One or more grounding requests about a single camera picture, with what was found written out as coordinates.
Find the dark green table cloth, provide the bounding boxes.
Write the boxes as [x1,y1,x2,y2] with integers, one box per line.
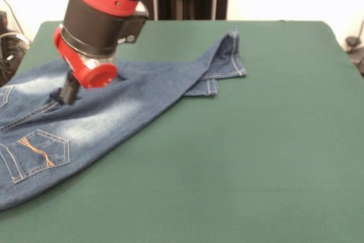
[0,20,364,243]

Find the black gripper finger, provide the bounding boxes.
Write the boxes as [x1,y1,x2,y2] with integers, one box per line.
[61,71,82,106]

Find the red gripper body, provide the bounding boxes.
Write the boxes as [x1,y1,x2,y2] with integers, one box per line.
[53,25,119,90]

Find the blue denim jeans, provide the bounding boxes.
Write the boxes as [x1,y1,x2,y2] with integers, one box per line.
[0,28,248,212]

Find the grey office chair base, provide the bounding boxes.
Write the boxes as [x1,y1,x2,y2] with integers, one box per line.
[345,35,364,77]

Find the black equipment pile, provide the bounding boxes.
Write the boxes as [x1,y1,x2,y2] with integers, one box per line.
[0,11,32,88]

